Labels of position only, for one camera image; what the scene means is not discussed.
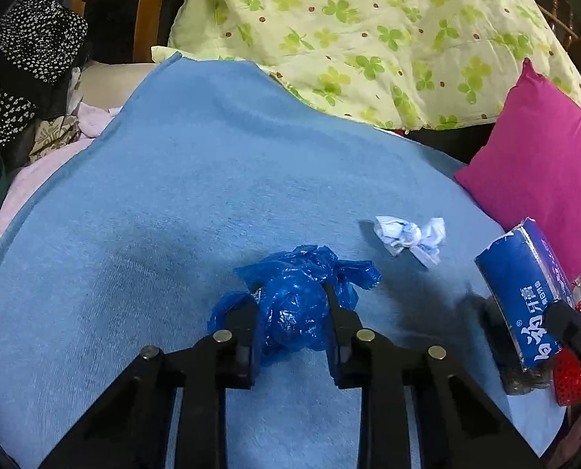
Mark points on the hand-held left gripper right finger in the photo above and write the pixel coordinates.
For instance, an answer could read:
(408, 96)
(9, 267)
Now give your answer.
(344, 347)

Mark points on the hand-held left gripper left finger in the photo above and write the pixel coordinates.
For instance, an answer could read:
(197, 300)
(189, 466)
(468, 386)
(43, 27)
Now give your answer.
(244, 347)

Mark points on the red mesh basket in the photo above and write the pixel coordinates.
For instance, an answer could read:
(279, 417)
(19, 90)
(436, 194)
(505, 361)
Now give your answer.
(578, 381)

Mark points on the blue plastic bag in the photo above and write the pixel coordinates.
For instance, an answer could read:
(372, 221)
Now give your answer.
(293, 312)

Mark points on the black plastic bag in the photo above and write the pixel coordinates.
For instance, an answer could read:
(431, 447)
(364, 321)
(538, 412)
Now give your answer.
(524, 382)

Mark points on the blue cardboard box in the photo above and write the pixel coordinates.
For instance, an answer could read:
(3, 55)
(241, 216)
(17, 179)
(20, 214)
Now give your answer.
(524, 293)

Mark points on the white plastic bag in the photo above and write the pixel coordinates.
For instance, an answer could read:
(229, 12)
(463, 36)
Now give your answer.
(407, 239)

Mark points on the blue blanket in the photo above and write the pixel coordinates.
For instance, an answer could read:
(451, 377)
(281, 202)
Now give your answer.
(173, 205)

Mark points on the magenta pillow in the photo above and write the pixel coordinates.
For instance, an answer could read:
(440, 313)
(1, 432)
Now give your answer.
(549, 166)

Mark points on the pink bed sheet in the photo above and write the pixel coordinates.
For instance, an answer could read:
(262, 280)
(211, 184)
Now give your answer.
(36, 176)

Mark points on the beige floral cloth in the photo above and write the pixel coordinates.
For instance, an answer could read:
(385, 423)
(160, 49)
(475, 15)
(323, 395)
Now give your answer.
(53, 137)

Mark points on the beige pillow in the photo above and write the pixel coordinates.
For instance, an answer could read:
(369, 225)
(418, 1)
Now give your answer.
(109, 83)

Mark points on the green clover print quilt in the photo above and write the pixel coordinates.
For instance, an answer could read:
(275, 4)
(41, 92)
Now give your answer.
(368, 34)

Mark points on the wooden railing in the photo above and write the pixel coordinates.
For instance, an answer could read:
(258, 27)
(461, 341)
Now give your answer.
(559, 5)

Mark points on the black white-spotted garment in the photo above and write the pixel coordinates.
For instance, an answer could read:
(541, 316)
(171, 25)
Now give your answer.
(21, 68)

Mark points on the wooden cabinet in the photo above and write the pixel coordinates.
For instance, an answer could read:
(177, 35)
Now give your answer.
(124, 5)

